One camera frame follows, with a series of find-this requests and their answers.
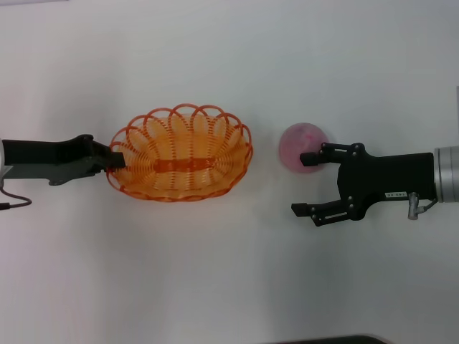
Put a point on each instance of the pink peach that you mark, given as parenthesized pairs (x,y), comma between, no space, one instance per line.
(295,143)

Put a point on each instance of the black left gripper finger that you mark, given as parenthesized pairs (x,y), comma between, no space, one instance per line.
(111,157)
(98,170)

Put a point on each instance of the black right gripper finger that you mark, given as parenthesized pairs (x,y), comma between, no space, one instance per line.
(328,211)
(330,156)

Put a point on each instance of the orange woven plastic basket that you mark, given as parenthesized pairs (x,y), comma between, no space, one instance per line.
(179,165)

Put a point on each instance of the black rounded robot base part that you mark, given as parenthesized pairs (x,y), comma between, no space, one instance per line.
(337,340)

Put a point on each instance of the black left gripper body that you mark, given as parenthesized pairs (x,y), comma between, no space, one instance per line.
(46,157)

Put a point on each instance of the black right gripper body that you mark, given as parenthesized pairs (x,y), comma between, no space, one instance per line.
(387,179)

